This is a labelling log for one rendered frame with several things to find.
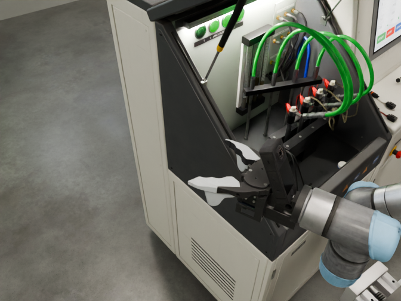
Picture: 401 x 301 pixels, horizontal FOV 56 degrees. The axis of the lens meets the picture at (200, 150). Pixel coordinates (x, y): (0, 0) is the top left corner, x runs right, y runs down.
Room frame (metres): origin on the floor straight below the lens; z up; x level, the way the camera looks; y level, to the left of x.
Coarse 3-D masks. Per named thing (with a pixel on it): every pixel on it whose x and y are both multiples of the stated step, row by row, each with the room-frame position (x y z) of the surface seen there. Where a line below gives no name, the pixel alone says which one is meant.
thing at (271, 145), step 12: (264, 144) 0.45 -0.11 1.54; (276, 144) 0.45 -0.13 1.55; (264, 156) 0.43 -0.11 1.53; (276, 156) 0.43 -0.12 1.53; (276, 168) 0.42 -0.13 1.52; (288, 168) 0.44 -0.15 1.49; (276, 180) 0.41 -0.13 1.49; (288, 180) 0.43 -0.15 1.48; (276, 192) 0.41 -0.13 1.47; (288, 192) 0.41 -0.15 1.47
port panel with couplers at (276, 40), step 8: (288, 0) 1.44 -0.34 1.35; (296, 0) 1.48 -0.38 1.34; (280, 8) 1.41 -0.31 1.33; (288, 8) 1.45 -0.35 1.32; (280, 16) 1.40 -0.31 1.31; (288, 16) 1.41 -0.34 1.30; (272, 24) 1.39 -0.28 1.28; (280, 32) 1.43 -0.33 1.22; (288, 32) 1.46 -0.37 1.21; (272, 40) 1.40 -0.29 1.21; (280, 40) 1.44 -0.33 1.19; (272, 48) 1.40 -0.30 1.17; (272, 56) 1.41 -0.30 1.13; (272, 64) 1.40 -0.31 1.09
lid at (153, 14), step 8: (168, 0) 0.99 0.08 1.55; (176, 0) 0.96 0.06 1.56; (184, 0) 0.93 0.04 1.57; (192, 0) 0.91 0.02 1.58; (200, 0) 0.89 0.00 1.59; (208, 0) 0.87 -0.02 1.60; (152, 8) 1.04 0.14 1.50; (160, 8) 1.01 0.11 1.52; (168, 8) 0.98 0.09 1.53; (176, 8) 0.96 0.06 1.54; (184, 8) 0.93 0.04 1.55; (192, 8) 1.15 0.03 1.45; (152, 16) 1.04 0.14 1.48; (160, 16) 1.02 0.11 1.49
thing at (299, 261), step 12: (300, 240) 0.75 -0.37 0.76; (312, 240) 0.83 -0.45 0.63; (324, 240) 0.92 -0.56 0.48; (288, 252) 0.71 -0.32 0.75; (300, 252) 0.78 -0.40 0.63; (312, 252) 0.86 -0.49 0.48; (276, 264) 0.66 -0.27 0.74; (288, 264) 0.73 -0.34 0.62; (300, 264) 0.81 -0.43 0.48; (312, 264) 0.90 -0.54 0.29; (276, 276) 0.68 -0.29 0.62; (288, 276) 0.75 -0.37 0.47; (300, 276) 0.84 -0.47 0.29; (276, 288) 0.70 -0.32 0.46; (288, 288) 0.79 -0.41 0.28; (276, 300) 0.73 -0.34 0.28
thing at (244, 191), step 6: (222, 186) 0.42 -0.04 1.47; (228, 186) 0.42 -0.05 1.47; (240, 186) 0.42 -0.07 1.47; (246, 186) 0.42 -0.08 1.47; (222, 192) 0.42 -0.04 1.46; (228, 192) 0.41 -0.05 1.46; (234, 192) 0.41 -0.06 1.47; (240, 192) 0.41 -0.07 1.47; (246, 192) 0.41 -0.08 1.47; (252, 192) 0.41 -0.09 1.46
